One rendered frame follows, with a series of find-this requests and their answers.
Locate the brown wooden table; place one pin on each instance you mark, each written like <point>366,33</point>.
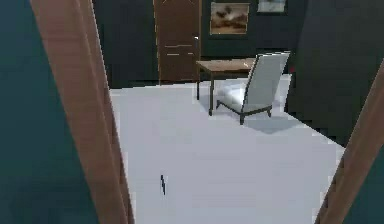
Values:
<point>223,65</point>

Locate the brown wooden room door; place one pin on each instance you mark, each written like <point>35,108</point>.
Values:
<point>176,40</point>

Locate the white upholstered chair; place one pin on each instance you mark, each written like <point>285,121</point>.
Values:
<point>263,83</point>

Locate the small black thin object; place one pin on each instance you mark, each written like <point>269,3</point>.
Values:
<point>163,184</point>

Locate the brown framed landscape picture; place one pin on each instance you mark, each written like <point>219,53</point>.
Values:
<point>229,18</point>

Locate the pale framed picture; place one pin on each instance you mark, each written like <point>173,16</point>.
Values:
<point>271,5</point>

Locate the brown wooden door frame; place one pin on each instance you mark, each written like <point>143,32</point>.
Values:
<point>83,110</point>

